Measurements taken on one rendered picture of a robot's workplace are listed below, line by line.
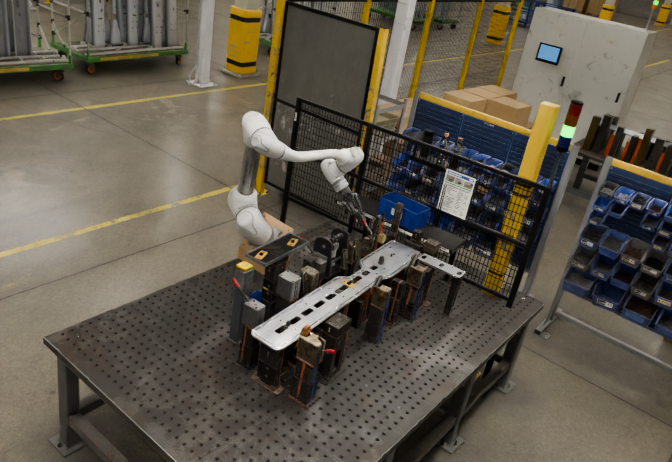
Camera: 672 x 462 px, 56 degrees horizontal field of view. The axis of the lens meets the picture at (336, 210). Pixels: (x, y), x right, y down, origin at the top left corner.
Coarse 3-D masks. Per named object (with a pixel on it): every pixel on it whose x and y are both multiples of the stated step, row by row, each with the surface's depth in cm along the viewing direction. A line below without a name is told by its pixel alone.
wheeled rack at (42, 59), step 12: (36, 0) 901; (36, 36) 919; (36, 48) 920; (48, 48) 915; (0, 60) 840; (12, 60) 849; (24, 60) 857; (36, 60) 855; (48, 60) 866; (60, 60) 877; (0, 72) 813; (12, 72) 825; (60, 72) 882
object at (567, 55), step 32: (544, 32) 908; (576, 32) 881; (608, 32) 855; (640, 32) 831; (544, 64) 920; (576, 64) 891; (608, 64) 865; (640, 64) 859; (544, 96) 931; (576, 96) 902; (608, 96) 875; (576, 128) 913; (576, 160) 928
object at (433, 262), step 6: (420, 258) 380; (426, 258) 381; (432, 258) 383; (426, 264) 377; (432, 264) 376; (438, 264) 377; (444, 264) 378; (444, 270) 372; (450, 270) 373; (456, 270) 374; (462, 270) 375; (456, 276) 368
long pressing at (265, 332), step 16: (368, 256) 372; (384, 256) 375; (400, 256) 378; (384, 272) 358; (320, 288) 332; (336, 288) 335; (352, 288) 338; (368, 288) 341; (304, 304) 317; (336, 304) 322; (272, 320) 301; (304, 320) 305; (320, 320) 308; (256, 336) 288; (272, 336) 290; (288, 336) 292
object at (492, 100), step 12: (444, 96) 755; (456, 96) 745; (468, 96) 754; (480, 96) 767; (492, 96) 775; (504, 96) 791; (516, 96) 817; (480, 108) 756; (492, 108) 759; (504, 108) 749; (516, 108) 739; (528, 108) 759; (504, 120) 752; (516, 120) 748
